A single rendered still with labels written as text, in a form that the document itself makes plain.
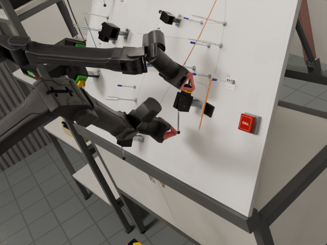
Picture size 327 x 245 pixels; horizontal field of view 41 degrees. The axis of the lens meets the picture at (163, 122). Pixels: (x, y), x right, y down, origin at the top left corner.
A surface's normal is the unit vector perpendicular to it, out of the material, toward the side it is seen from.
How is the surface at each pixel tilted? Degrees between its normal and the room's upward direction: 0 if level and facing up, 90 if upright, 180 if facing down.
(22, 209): 0
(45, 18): 90
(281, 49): 53
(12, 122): 46
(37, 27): 90
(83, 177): 0
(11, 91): 90
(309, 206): 90
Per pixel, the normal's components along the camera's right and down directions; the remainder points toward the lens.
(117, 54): -0.09, -0.53
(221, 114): -0.77, -0.04
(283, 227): 0.60, 0.25
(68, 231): -0.32, -0.79
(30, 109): -0.18, -0.17
